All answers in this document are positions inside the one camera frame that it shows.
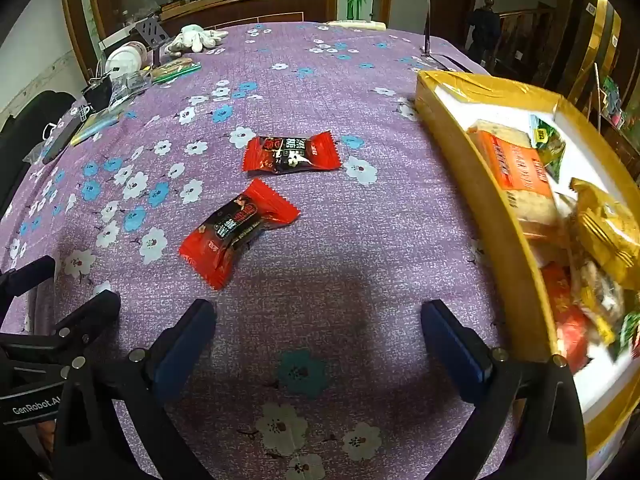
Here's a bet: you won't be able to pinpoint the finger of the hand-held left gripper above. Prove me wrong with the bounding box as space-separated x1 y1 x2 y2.
0 255 56 306
0 290 122 376

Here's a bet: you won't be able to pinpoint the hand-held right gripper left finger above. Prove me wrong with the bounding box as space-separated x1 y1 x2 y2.
52 299 218 480

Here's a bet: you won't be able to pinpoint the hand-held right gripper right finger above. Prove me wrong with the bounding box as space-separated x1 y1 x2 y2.
421 299 587 480

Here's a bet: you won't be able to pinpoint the dark red snack packet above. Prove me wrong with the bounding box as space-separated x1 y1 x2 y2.
540 262 593 373

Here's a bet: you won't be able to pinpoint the red black candy packet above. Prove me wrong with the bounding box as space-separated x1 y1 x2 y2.
179 178 301 291
242 131 342 175

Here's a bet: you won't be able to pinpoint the yellow-edged white box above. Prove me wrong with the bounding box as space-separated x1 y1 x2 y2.
414 70 640 471

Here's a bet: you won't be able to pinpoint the yellow snack packet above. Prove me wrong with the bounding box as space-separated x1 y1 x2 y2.
570 177 640 291

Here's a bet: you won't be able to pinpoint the orange cracker packet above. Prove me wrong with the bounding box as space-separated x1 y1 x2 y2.
466 119 561 241

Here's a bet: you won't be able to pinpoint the dark phone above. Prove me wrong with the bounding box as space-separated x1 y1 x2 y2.
42 105 88 165

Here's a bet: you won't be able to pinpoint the black chair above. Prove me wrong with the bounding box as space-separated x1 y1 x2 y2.
0 91 76 201

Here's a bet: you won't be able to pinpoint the yellow blue booklet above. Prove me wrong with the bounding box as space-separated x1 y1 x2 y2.
70 107 123 147

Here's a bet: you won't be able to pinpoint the purple floral tablecloth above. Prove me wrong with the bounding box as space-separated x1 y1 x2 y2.
0 21 551 480

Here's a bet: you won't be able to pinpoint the small black box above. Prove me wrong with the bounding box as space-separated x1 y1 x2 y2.
80 77 113 111

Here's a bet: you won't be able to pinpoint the clear plastic bags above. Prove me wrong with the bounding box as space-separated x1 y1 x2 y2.
112 70 151 106

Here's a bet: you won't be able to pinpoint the white plastic jar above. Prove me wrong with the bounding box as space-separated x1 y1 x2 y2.
105 42 148 81

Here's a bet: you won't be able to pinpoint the green yellow flat packet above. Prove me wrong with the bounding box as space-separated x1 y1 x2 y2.
150 58 202 83

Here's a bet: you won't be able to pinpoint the black perforated stand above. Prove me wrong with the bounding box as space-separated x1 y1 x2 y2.
135 17 171 66

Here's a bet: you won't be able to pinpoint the dark standing figure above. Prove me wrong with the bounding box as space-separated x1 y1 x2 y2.
467 0 501 68

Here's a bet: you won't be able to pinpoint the thin black stand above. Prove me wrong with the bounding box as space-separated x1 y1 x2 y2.
422 0 481 73

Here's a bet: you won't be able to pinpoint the wooden counter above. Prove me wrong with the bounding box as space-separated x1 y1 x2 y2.
160 0 328 26

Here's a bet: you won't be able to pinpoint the golden pillar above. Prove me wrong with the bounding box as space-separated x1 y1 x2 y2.
565 0 623 106

